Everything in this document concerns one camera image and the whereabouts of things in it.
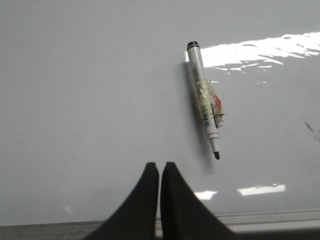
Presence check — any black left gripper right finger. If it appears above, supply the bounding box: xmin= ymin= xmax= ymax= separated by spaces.
xmin=160 ymin=162 xmax=238 ymax=240

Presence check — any white whiteboard with metal frame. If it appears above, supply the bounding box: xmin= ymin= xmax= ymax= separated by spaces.
xmin=0 ymin=0 xmax=320 ymax=240

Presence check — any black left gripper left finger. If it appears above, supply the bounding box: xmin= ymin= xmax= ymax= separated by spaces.
xmin=85 ymin=162 xmax=159 ymax=240

